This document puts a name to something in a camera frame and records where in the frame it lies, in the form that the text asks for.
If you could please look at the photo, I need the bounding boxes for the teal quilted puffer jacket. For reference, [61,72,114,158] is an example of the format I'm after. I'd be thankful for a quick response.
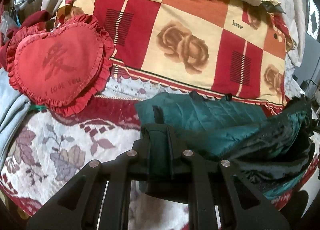
[135,92,315,200]

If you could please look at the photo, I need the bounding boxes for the white floral bedspread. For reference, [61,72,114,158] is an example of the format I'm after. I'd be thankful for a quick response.
[0,69,320,230]

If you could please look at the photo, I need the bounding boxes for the light blue folded cloth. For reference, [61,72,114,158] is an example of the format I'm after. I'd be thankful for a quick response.
[0,68,31,170]

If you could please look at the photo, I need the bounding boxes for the red heart-shaped ruffled pillow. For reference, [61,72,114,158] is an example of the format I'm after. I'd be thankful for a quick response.
[5,14,114,117]

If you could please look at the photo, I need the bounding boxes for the red checkered rose quilt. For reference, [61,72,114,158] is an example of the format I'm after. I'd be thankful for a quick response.
[56,0,292,114]

